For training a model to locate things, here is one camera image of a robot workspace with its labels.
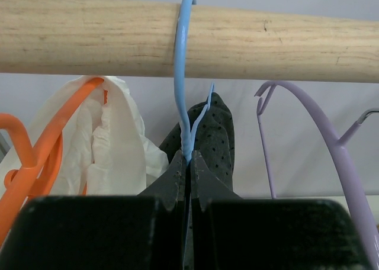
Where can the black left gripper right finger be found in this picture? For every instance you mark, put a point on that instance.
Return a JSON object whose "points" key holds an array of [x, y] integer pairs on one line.
{"points": [[230, 232]]}

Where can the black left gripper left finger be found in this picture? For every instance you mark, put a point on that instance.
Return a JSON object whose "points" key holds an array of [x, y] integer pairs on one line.
{"points": [[146, 231]]}

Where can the grey polka dot skirt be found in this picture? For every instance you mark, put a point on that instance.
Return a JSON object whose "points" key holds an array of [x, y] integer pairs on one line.
{"points": [[214, 139]]}

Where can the light blue wire hanger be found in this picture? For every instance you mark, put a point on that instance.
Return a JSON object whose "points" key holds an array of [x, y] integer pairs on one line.
{"points": [[188, 130]]}

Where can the orange plastic hanger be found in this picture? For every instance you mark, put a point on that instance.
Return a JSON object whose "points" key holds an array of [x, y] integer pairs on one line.
{"points": [[39, 163]]}

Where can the purple plastic hanger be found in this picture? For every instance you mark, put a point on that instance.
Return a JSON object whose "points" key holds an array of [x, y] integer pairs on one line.
{"points": [[353, 190]]}

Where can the white pleated dress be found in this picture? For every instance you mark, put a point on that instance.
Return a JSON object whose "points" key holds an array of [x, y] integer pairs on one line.
{"points": [[105, 151]]}

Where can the wooden clothes rack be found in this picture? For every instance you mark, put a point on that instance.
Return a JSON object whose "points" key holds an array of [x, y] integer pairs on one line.
{"points": [[136, 38]]}

